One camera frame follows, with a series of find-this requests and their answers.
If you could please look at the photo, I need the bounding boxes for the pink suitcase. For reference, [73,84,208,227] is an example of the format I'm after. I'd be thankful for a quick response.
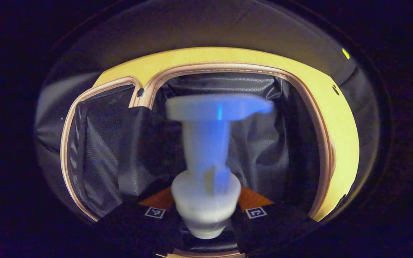
[60,62,337,258]

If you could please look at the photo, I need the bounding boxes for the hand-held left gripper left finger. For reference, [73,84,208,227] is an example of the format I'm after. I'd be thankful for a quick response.
[97,186,184,253]

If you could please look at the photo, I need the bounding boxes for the white pump bottle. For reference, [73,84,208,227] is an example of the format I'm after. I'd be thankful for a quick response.
[166,94,275,240]

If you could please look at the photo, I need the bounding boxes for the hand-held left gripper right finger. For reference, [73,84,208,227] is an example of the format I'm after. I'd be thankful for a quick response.
[231,186,319,253]

